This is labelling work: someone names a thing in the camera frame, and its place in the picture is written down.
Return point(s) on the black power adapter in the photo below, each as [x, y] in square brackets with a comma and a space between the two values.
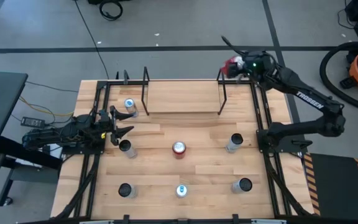
[33, 122]

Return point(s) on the white strip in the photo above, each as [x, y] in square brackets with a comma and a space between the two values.
[96, 222]
[269, 221]

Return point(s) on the orange vacuum cleaner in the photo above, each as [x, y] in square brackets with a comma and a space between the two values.
[323, 73]

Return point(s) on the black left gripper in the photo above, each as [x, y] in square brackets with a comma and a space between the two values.
[104, 124]

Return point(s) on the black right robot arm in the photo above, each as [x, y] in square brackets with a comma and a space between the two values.
[309, 99]

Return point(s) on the wooden shelf with black frame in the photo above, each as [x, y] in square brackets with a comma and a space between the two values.
[182, 99]

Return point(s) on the red soda can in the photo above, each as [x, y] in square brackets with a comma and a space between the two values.
[228, 67]
[179, 148]

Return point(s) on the white paper sheet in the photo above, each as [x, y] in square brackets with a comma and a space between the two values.
[56, 152]

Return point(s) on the black desk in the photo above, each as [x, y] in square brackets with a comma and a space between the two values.
[2, 109]

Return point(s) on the white Celsius Peach Vibe can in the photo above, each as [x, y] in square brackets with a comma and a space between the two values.
[125, 146]
[125, 189]

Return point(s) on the blue silver Red Bull can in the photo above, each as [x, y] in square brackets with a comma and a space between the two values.
[130, 104]
[181, 190]

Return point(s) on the black mat with striped edges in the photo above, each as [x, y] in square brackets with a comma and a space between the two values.
[334, 186]

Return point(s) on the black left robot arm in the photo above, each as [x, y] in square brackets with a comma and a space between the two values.
[57, 133]

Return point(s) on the black aluminium table frame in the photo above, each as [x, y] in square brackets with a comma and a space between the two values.
[154, 222]

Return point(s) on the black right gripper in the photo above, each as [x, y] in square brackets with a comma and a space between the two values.
[249, 72]

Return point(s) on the white Celsius Arctic Vibe can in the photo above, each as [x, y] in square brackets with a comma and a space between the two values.
[244, 184]
[235, 139]

